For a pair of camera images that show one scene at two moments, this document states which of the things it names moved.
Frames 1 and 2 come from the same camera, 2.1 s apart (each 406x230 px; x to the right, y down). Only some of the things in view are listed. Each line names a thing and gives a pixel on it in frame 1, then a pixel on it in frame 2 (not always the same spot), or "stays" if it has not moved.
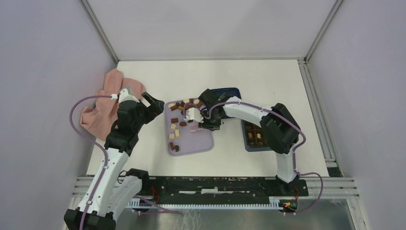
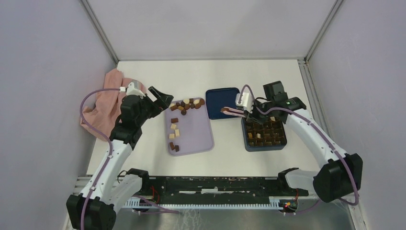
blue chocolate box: x=254 y=137 stays
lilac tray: x=183 y=137 stays
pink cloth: x=99 y=119 stays
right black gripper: x=211 y=127 -> x=253 y=117
